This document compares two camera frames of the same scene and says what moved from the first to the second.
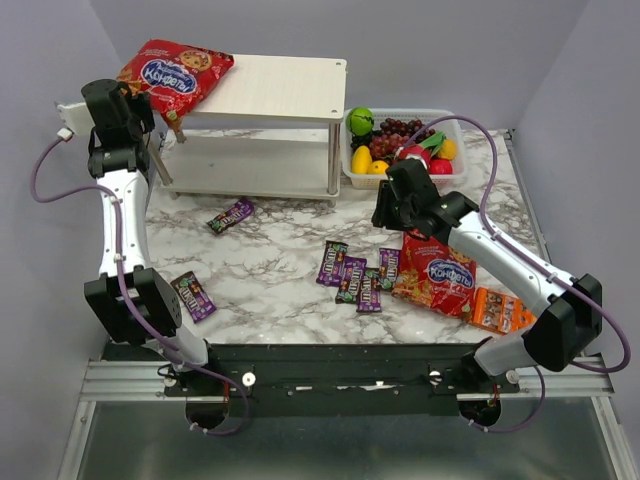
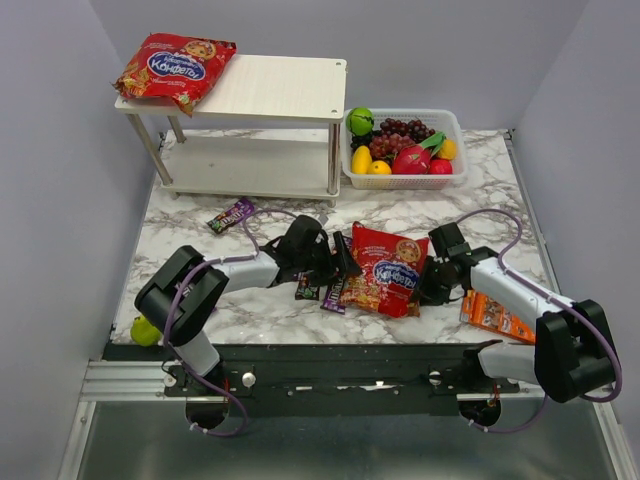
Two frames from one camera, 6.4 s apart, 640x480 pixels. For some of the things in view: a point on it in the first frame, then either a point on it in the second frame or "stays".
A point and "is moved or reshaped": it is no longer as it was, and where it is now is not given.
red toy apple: (440, 166) stays
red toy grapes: (385, 146) stays
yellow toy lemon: (378, 167) stays
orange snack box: (502, 313) stays
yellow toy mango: (361, 160) stays
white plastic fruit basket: (443, 120) stays
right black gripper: (388, 206) -> (432, 280)
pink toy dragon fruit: (430, 144) stays
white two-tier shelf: (265, 130) stays
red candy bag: (433, 274) is moved or reshaped
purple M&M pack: (236, 213) stays
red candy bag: (176, 77) is moved or reshaped
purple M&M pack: (351, 280) -> (333, 297)
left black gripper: (141, 120) -> (329, 258)
